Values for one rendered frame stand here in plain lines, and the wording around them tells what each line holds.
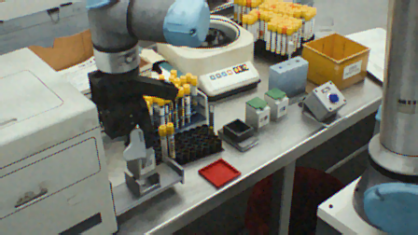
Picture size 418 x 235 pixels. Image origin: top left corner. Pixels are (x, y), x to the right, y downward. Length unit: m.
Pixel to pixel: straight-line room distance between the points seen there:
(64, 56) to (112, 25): 0.66
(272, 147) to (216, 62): 0.31
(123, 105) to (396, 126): 0.44
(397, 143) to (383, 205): 0.10
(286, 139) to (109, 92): 0.52
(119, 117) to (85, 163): 0.10
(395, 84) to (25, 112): 0.55
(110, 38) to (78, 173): 0.24
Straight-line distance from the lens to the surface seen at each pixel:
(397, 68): 0.71
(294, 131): 1.27
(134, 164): 1.00
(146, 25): 0.78
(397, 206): 0.80
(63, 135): 0.84
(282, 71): 1.32
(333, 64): 1.40
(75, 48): 1.47
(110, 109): 0.89
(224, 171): 1.14
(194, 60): 1.35
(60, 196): 0.90
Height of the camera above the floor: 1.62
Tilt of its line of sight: 35 degrees down
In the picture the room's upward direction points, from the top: 1 degrees counter-clockwise
